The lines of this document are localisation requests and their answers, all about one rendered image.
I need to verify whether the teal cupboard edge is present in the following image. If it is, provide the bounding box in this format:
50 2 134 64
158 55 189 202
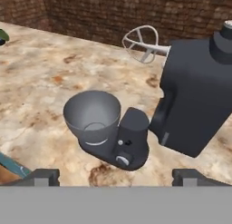
0 151 33 180

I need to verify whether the grey mixer bowl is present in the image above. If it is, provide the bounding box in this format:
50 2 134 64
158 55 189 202
63 90 122 144

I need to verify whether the white mixer beater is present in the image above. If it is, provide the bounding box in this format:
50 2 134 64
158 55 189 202
121 24 172 64

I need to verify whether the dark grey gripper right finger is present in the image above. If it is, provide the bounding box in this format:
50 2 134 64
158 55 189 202
171 169 231 187

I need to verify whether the green round object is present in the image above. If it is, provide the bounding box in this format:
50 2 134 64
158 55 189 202
0 29 10 46

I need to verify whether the dark grey stand mixer base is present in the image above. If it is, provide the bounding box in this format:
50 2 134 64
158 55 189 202
78 106 150 171

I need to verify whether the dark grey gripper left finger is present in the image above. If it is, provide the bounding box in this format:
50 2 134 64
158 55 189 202
4 169 61 187

